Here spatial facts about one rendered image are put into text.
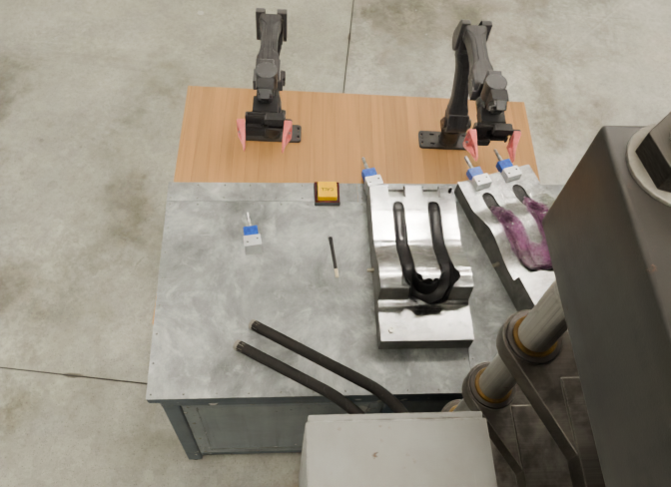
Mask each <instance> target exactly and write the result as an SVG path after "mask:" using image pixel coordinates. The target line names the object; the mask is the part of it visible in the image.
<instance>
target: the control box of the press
mask: <svg viewBox="0 0 671 487"><path fill-rule="evenodd" d="M299 487H497V482H496V476H495V470H494V464H493V458H492V451H491V445H490V439H489V433H488V427H487V420H486V418H482V412H481V411H463V412H420V413H377V414H334V415H309V417H308V422H307V423H306V426H305V434H304V442H303V449H302V457H301V465H300V473H299Z"/></svg>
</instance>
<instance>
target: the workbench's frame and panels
mask: <svg viewBox="0 0 671 487"><path fill-rule="evenodd" d="M346 397H347V398H348V399H349V400H351V401H352V402H353V403H354V404H355V405H357V406H358V407H359V408H360V409H361V410H362V411H363V412H364V413H365V414H377V413H394V412H393V411H392V410H391V409H390V408H389V407H388V406H387V405H386V404H385V403H384V402H383V401H381V400H380V399H379V398H378V397H376V396H375V395H350V396H346ZM395 397H396V398H397V399H398V400H399V401H400V402H401V403H402V405H403V406H404V407H405V408H406V409H407V411H408V412H409V413H420V412H440V411H441V410H442V408H443V407H444V406H445V405H446V404H447V403H448V402H450V401H452V400H456V399H463V396H462V393H446V394H398V395H395ZM147 401H148V403H160V404H161V406H163V408H164V410H165V412H166V414H167V416H168V418H169V420H170V422H171V424H172V426H173V428H174V430H175V432H176V434H177V436H178V438H179V440H180V442H181V444H182V446H183V448H184V450H185V452H186V454H187V456H188V458H189V459H194V460H198V459H202V458H203V455H213V454H249V453H285V452H302V449H303V442H304V434H305V426H306V423H307V422H308V417H309V415H334V414H348V413H347V412H345V411H344V410H343V409H342V408H340V407H339V406H338V405H336V404H335V403H333V402H332V401H330V400H329V399H327V398H325V397H324V396H301V397H252V398H204V399H155V400H147Z"/></svg>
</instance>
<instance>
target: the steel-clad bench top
mask: <svg viewBox="0 0 671 487"><path fill-rule="evenodd" d="M363 185H364V184H357V185H356V184H339V198H340V205H339V206H315V191H314V183H175V182H169V184H168V193H167V203H166V212H165V222H164V231H163V241H162V250H161V260H160V269H159V279H158V289H157V298H156V308H155V317H154V327H153V336H152V346H151V355H150V365H149V374H148V384H147V394H146V400H155V399H204V398H252V397H301V396H322V395H320V394H318V393H316V392H314V391H312V390H311V389H309V388H307V387H305V386H303V385H301V384H299V383H297V382H295V381H293V380H291V379H290V378H288V377H286V376H284V375H282V374H280V373H278V372H276V371H274V370H272V369H270V368H269V367H267V366H265V365H263V364H261V363H259V362H257V361H255V360H253V359H251V358H249V357H248V356H246V355H244V354H242V353H240V352H238V351H236V350H234V349H233V346H234V343H235V341H236V340H238V339H239V340H241V341H243V342H245V343H247V344H249V345H251V346H253V347H254V348H256V349H258V350H260V351H262V352H264V353H266V354H268V355H270V356H272V357H274V358H276V359H278V360H280V361H282V362H284V363H286V364H287V365H289V366H291V367H293V368H295V369H297V370H299V371H301V372H303V373H305V374H307V375H309V376H311V377H313V378H315V379H317V380H318V381H320V382H322V383H324V384H326V385H328V386H330V387H332V388H333V389H335V390H336V391H338V392H340V393H341V394H342V395H344V396H350V395H373V394H372V393H370V392H369V391H367V390H365V389H363V388H361V387H360V386H358V385H356V384H354V383H352V382H350V381H348V380H346V379H344V378H342V377H340V376H338V375H337V374H335V373H333V372H331V371H329V370H327V369H325V368H323V367H321V366H319V365H317V364H316V363H314V362H312V361H310V360H308V359H306V358H304V357H302V356H300V355H298V354H296V353H294V352H293V351H291V350H289V349H287V348H285V347H283V346H281V345H279V344H277V343H275V342H273V341H272V340H270V339H268V338H266V337H264V336H262V335H260V334H258V333H256V332H254V331H252V330H251V329H249V323H250V321H251V320H252V319H255V320H257V321H259V322H261V323H263V324H265V325H266V326H268V327H270V328H272V329H274V330H276V331H278V332H280V333H282V334H284V335H286V336H288V337H290V338H292V339H294V340H296V341H298V342H300V343H302V344H304V345H305V346H307V347H309V348H311V349H313V350H315V351H317V352H319V353H321V354H323V355H325V356H327V357H329V358H331V359H333V360H335V361H337V362H339V363H341V364H343V365H344V366H346V367H348V368H350V369H352V370H354V371H356V372H358V373H360V374H362V375H364V376H366V377H368V378H370V379H371V380H373V381H375V382H377V383H378V384H380V385H381V386H383V387H384V388H385V389H387V390H388V391H389V392H390V393H391V394H393V395H398V394H446V393H462V383H463V380H464V378H465V377H466V375H467V374H468V372H469V371H470V369H471V368H472V367H474V366H475V365H476V364H478V363H480V362H486V361H490V362H491V361H492V360H493V358H494V357H495V356H496V355H497V353H498V351H497V348H496V337H497V333H498V331H499V329H500V328H501V326H502V325H503V324H504V323H505V322H506V320H507V319H508V318H509V317H510V316H511V315H512V314H514V313H515V312H517V310H516V308H515V306H514V304H513V302H512V300H511V299H510V297H509V295H508V293H507V291H506V289H505V287H504V285H503V284H502V282H501V280H500V278H499V276H498V274H497V272H496V270H495V269H494V267H493V266H492V263H491V261H490V259H489V257H488V255H487V254H486V252H485V250H484V248H483V246H482V244H481V242H480V240H479V239H478V237H477V235H476V233H475V231H474V229H473V227H472V225H471V224H470V222H469V220H468V218H467V216H466V214H465V212H464V210H463V208H462V207H461V205H460V203H459V201H458V199H457V197H456V195H455V193H454V191H455V188H456V186H457V184H384V185H388V187H389V188H403V186H423V187H424V188H437V186H452V188H453V194H454V200H455V206H456V214H457V221H458V228H459V235H460V241H461V245H462V248H463V250H464V253H465V255H466V257H467V260H468V262H469V265H470V268H471V272H472V278H473V290H472V292H471V295H470V297H469V300H468V305H469V312H470V318H471V324H472V330H473V336H474V341H473V343H472V344H471V346H470V347H469V348H404V349H378V345H377V333H376V321H375V309H374V296H373V284H372V272H367V271H366V269H367V268H371V260H370V247H369V235H368V223H367V211H366V198H367V195H366V193H365V190H364V188H363ZM357 197H358V198H357ZM247 212H249V213H250V215H251V222H252V226H258V231H259V234H260V235H261V240H262V253H255V254H248V255H246V253H245V246H244V230H243V227H247V226H248V222H247V215H246V213H247ZM329 237H332V238H333V243H334V249H335V259H336V265H337V270H338V277H336V274H335V268H334V262H333V257H332V251H331V245H330V239H329Z"/></svg>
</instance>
